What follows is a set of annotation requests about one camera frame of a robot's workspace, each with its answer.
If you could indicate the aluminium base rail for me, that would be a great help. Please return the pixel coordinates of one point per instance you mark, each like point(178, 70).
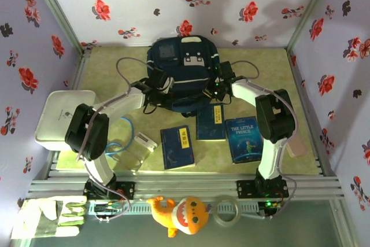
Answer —
point(188, 186)

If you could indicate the blue tube stethoscope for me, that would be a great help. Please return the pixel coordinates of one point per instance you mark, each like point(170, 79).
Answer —
point(132, 131)

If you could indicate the blue Little Prince book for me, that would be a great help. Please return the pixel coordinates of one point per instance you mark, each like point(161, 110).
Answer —
point(244, 143)

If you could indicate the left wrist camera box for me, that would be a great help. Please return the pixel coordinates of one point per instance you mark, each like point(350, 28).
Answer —
point(169, 85)

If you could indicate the orange shark plush toy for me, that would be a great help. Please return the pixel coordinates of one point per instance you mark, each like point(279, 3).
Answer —
point(188, 215)

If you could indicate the aluminium corner post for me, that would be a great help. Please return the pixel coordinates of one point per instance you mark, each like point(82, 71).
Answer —
point(55, 7)
point(312, 7)

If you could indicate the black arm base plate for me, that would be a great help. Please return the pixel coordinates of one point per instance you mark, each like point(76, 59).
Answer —
point(127, 189)
point(245, 189)

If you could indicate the blue book large yellow label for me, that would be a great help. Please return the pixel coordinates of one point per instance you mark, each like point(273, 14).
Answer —
point(176, 148)

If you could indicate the navy blue backpack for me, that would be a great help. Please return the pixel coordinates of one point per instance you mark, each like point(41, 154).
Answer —
point(188, 85)

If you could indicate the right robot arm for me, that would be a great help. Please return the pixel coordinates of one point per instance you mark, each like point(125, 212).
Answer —
point(274, 114)

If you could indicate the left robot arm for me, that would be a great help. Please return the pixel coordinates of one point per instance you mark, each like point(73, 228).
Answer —
point(86, 131)

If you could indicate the white storage box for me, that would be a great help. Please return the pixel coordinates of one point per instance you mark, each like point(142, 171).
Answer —
point(57, 105)

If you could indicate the clear plastic case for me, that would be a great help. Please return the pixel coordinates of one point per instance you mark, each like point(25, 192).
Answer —
point(130, 158)

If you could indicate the small white plastic stand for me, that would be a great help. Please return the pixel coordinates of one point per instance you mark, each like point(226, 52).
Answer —
point(146, 141)

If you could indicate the blue book small yellow label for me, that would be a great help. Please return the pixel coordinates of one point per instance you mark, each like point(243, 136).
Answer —
point(209, 127)

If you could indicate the white green work glove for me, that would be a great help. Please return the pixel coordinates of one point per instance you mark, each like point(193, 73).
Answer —
point(46, 218)

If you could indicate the clear tape roll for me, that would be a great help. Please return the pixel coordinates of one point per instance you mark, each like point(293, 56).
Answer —
point(215, 218)

